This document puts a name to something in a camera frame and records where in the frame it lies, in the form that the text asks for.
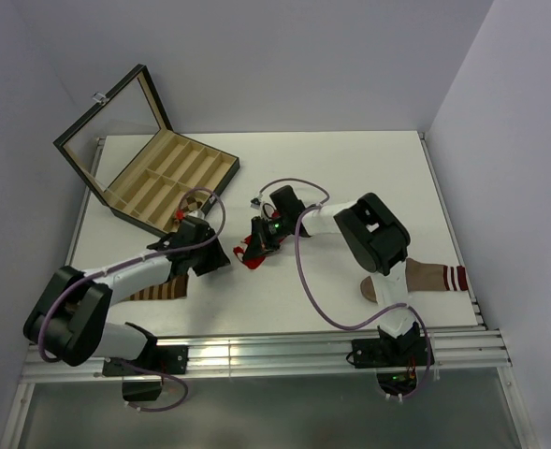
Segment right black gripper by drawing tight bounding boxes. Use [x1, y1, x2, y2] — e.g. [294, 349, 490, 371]
[244, 214, 291, 262]

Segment red christmas sock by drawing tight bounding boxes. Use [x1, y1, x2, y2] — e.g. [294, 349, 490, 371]
[233, 203, 283, 270]

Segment tan argyle sock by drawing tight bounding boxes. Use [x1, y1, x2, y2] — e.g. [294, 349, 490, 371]
[174, 196, 205, 222]

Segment black compartment display box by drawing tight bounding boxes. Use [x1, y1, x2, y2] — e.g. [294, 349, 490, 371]
[53, 65, 240, 236]

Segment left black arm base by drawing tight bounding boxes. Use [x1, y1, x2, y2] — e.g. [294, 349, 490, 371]
[102, 343, 191, 403]

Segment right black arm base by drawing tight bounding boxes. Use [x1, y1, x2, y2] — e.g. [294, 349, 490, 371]
[346, 323, 435, 399]

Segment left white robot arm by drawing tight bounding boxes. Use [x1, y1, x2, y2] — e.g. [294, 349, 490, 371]
[23, 216, 230, 373]

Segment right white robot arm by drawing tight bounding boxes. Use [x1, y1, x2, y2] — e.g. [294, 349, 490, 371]
[235, 185, 418, 365]

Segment brown striped sock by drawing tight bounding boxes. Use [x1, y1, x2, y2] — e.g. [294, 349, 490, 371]
[127, 275, 189, 301]

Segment tan sock maroon stripes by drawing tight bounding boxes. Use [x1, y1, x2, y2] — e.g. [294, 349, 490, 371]
[359, 257, 469, 307]

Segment aluminium frame rail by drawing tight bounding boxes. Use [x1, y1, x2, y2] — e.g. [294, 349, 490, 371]
[20, 326, 512, 384]

